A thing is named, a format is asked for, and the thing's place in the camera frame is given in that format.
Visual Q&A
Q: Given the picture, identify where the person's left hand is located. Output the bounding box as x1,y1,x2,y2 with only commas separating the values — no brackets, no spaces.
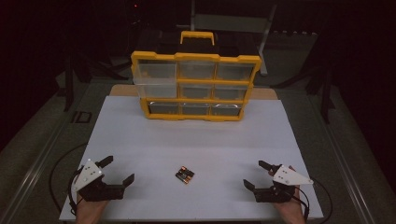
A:
75,199,109,224

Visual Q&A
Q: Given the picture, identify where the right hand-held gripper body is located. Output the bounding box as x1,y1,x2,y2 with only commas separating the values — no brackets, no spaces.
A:
253,163,315,204

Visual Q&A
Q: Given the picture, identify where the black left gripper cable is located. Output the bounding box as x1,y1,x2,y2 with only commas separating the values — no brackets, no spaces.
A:
49,142,90,218

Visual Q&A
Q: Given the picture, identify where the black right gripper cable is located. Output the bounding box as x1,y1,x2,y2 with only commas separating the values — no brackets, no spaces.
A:
293,176,333,224

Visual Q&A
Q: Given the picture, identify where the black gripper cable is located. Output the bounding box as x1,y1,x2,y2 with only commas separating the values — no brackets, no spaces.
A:
49,142,90,218
293,176,333,224

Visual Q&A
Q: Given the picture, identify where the person's right hand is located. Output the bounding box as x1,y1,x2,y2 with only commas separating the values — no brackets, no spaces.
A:
273,188,307,224

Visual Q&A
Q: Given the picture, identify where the grey metal floor rail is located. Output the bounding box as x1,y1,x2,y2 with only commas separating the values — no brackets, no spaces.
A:
306,90,377,224
0,83,92,224

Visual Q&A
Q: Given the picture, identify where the clear plastic drawer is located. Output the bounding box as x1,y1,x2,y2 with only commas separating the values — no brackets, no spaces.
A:
134,77,178,99

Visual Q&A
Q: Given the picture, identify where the yellow black drawer organizer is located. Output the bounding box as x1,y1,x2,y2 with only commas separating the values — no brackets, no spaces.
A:
130,30,262,122

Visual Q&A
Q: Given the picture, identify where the grid of clear drawers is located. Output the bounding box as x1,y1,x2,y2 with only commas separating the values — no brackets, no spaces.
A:
136,59,256,117

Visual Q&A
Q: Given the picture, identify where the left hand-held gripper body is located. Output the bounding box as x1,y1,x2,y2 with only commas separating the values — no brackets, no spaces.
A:
70,158,126,203

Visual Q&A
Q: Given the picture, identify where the grey metal stand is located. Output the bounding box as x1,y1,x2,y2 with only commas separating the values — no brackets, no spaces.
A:
176,0,278,77

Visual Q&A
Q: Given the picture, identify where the black tripod stand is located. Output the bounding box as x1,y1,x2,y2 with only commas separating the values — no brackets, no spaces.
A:
270,46,336,125
63,46,134,113

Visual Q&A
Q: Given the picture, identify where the black floor bracket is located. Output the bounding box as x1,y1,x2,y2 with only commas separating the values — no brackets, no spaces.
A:
70,110,93,124

